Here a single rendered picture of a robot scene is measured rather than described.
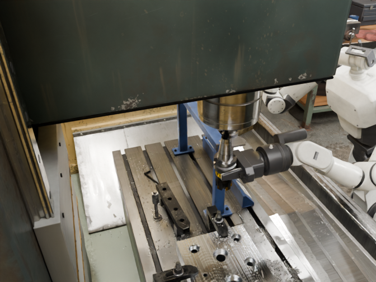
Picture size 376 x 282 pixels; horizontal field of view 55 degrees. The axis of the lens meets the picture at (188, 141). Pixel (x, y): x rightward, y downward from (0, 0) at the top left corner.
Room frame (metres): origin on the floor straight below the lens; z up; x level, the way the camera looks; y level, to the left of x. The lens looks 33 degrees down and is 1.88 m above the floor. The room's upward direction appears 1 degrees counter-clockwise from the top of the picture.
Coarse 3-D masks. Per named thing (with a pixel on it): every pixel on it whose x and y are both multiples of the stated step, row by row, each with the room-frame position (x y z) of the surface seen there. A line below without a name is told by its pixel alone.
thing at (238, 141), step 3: (231, 138) 1.02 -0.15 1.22; (234, 138) 1.02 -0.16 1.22; (237, 138) 1.02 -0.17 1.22; (240, 138) 1.02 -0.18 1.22; (234, 141) 1.00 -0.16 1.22; (237, 141) 1.00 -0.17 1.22; (240, 141) 1.00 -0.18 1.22; (243, 141) 1.00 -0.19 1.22; (234, 144) 0.98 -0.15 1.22; (237, 144) 0.98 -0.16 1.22; (240, 144) 0.98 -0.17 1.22; (243, 144) 0.98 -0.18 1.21; (234, 147) 0.97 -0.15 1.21
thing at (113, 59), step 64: (0, 0) 0.56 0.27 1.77; (64, 0) 0.58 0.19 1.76; (128, 0) 0.61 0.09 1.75; (192, 0) 0.64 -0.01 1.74; (256, 0) 0.68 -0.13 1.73; (320, 0) 0.72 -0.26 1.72; (64, 64) 0.58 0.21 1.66; (128, 64) 0.61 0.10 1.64; (192, 64) 0.64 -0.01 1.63; (256, 64) 0.69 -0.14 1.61; (320, 64) 0.73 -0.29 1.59
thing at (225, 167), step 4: (216, 156) 0.81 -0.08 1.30; (216, 160) 0.80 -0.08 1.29; (232, 160) 0.79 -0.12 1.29; (236, 160) 0.79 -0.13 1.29; (216, 164) 0.80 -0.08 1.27; (220, 164) 0.78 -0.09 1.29; (224, 164) 0.77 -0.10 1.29; (228, 164) 0.77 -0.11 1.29; (232, 164) 0.78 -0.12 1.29; (220, 168) 0.78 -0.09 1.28; (224, 168) 0.78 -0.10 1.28; (228, 168) 0.78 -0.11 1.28; (232, 168) 0.78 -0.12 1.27
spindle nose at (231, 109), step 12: (228, 96) 0.73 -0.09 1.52; (240, 96) 0.73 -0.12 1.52; (252, 96) 0.74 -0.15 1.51; (204, 108) 0.76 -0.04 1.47; (216, 108) 0.73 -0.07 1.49; (228, 108) 0.73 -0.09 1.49; (240, 108) 0.73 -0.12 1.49; (252, 108) 0.74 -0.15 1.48; (204, 120) 0.76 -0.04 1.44; (216, 120) 0.73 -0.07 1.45; (228, 120) 0.73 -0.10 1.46; (240, 120) 0.73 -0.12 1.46; (252, 120) 0.75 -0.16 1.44
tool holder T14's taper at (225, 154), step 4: (220, 140) 0.80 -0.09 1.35; (224, 140) 0.79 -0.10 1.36; (228, 140) 0.79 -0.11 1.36; (220, 144) 0.80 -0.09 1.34; (224, 144) 0.79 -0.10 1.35; (228, 144) 0.79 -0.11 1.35; (220, 148) 0.79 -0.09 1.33; (224, 148) 0.79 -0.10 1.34; (228, 148) 0.79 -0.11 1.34; (220, 152) 0.79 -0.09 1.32; (224, 152) 0.78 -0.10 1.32; (228, 152) 0.79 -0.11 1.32; (232, 152) 0.80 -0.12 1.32; (220, 156) 0.79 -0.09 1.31; (224, 156) 0.78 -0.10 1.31; (228, 156) 0.78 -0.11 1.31; (232, 156) 0.79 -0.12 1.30; (220, 160) 0.79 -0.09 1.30; (224, 160) 0.78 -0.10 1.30; (228, 160) 0.78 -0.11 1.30
